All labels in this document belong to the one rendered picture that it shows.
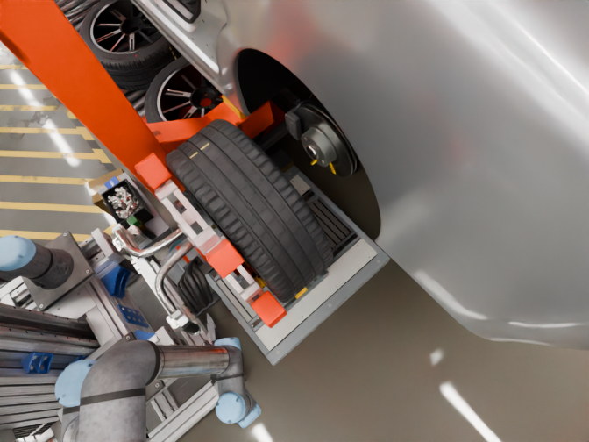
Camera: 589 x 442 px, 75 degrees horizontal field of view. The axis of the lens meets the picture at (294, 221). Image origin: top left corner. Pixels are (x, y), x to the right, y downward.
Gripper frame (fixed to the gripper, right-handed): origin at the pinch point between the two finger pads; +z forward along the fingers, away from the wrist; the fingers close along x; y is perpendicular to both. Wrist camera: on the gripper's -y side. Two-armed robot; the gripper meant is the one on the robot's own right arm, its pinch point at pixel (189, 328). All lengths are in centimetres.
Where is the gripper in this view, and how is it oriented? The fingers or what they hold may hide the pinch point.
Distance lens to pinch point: 136.0
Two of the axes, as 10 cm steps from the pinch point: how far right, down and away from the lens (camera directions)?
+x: -7.5, 6.3, -1.8
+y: -1.0, -3.7, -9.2
